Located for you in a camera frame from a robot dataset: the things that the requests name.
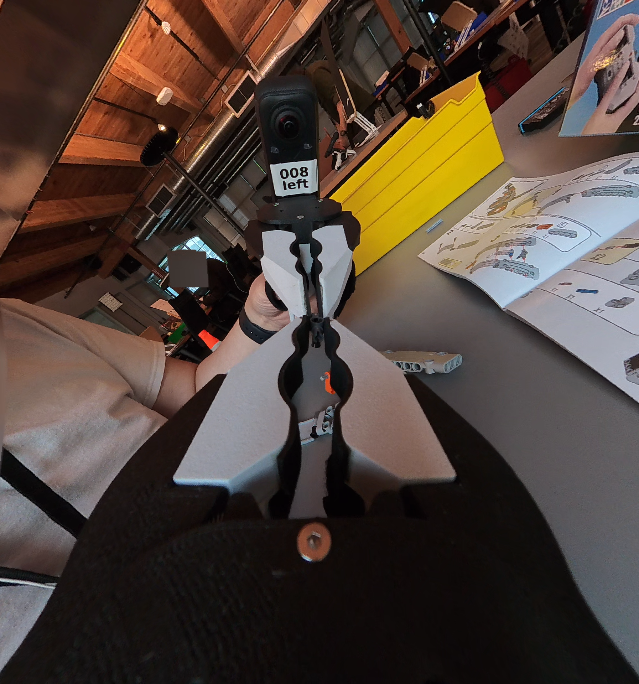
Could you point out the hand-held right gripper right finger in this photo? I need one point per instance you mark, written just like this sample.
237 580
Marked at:
394 427

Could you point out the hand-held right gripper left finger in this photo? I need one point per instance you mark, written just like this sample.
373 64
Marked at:
234 427

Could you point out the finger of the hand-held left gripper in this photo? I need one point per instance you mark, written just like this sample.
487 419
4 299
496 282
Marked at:
279 267
333 272

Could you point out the black connector pin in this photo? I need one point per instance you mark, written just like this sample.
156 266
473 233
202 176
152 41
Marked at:
317 328

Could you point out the grey curved panel assembly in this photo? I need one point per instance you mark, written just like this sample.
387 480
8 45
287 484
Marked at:
426 362

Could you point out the person's left forearm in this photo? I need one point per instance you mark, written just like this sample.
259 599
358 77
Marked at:
212 358

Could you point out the grey desk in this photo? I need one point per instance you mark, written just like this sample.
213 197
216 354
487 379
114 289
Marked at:
538 454

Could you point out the person's left hand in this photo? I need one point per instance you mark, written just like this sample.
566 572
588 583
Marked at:
255 296

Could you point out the black wristband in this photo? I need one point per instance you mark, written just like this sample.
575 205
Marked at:
255 328

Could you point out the orange connector piece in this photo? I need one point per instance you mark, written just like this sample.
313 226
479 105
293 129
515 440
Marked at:
327 383

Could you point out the orange traffic cone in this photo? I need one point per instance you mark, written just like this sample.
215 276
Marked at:
208 339

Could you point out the light blue small piece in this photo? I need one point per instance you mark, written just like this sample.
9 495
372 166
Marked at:
434 225

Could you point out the black round ceiling fixture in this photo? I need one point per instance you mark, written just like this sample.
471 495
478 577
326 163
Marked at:
159 145

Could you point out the yellow plastic bin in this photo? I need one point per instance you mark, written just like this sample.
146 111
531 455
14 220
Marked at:
421 171

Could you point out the white instruction booklet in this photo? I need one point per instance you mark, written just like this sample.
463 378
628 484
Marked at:
565 256

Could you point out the black flat box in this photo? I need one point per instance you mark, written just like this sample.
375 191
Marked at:
544 109

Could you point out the blue toy kit box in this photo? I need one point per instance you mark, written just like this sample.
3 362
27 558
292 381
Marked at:
613 64

